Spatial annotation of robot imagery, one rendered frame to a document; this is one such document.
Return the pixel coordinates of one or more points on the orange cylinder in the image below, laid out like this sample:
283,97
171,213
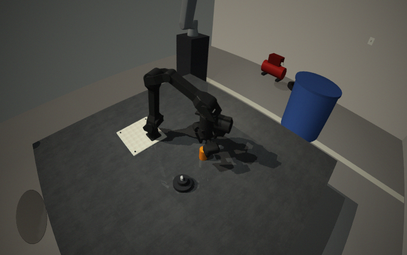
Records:
202,155

